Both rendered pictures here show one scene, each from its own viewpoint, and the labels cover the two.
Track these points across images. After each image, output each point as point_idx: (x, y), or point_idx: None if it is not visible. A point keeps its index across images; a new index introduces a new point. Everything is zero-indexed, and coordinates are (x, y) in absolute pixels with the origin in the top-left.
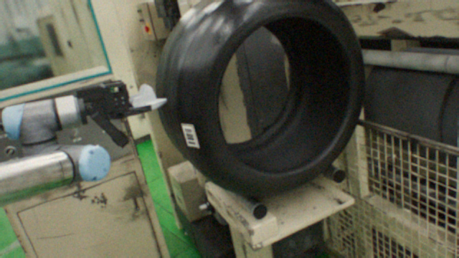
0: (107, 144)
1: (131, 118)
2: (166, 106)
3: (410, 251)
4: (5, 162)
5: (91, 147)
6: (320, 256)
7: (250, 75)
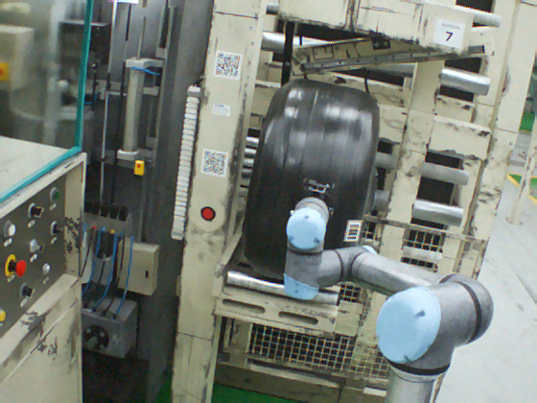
0: (52, 261)
1: None
2: None
3: (263, 342)
4: (397, 262)
5: (370, 247)
6: (170, 377)
7: (171, 154)
